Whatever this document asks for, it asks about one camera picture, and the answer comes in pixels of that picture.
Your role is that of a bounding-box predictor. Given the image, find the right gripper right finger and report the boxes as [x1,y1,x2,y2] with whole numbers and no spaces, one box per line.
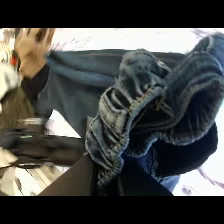
[115,165,175,197]

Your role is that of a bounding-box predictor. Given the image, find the tan garment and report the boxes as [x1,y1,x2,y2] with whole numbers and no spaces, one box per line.
[13,27,56,80]

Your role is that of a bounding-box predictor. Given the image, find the blue jeans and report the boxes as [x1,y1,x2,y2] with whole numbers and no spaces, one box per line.
[35,32,224,197]

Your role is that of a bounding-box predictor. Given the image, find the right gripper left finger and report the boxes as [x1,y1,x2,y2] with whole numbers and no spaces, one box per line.
[37,153,98,197]

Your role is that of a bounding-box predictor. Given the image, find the white garment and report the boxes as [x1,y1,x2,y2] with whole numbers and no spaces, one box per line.
[0,62,22,101]

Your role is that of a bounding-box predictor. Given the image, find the black garment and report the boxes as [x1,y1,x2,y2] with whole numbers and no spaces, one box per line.
[20,64,52,103]

